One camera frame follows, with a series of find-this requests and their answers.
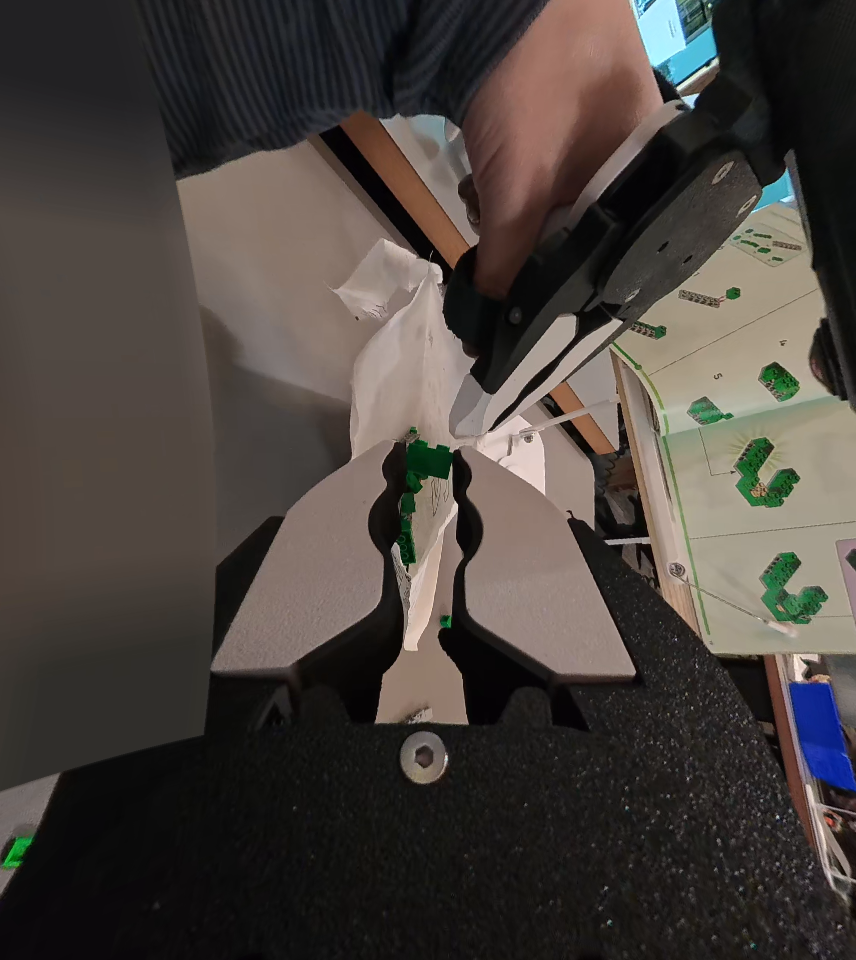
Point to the white printed paper bag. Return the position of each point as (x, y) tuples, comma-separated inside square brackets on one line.
[(398, 360)]

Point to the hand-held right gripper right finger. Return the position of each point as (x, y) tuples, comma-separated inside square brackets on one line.
[(540, 592)]

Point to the white base book stand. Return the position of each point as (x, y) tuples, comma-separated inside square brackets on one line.
[(521, 461)]

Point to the person's left hand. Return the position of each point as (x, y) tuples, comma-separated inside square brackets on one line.
[(555, 127)]

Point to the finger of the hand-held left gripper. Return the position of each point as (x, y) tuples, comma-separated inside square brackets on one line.
[(555, 379), (469, 409)]

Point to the instruction booklet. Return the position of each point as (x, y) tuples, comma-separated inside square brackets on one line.
[(848, 487)]

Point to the person's left forearm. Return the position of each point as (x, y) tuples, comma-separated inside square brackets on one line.
[(285, 67)]

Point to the small green brick cluster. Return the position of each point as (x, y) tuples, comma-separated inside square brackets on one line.
[(407, 536)]

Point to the blue storage bin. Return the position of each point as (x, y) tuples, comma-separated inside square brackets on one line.
[(822, 735)]

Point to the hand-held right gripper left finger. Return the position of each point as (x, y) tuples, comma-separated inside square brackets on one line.
[(315, 585)]

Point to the background wooden table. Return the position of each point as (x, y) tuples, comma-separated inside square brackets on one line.
[(782, 712)]

